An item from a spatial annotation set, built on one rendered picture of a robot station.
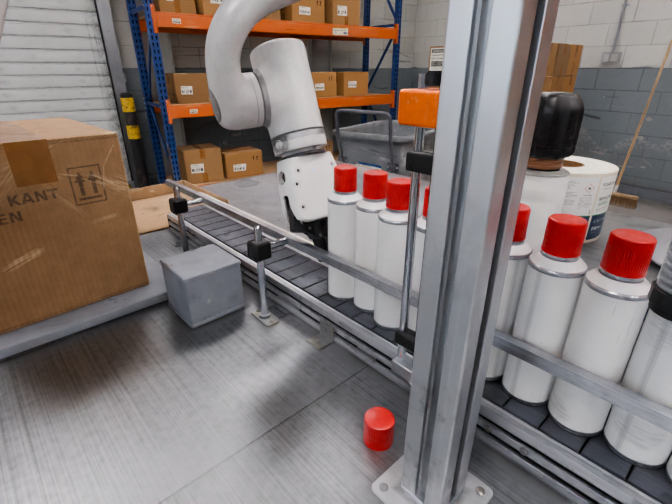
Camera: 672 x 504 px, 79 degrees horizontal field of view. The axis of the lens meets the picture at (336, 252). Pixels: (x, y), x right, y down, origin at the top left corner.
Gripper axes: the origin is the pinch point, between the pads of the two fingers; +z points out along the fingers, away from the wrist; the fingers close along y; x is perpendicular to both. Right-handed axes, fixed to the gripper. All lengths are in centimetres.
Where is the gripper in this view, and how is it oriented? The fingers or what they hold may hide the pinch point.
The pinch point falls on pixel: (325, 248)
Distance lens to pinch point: 66.1
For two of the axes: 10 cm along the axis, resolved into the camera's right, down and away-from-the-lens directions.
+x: -6.4, 0.2, 7.7
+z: 2.3, 9.6, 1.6
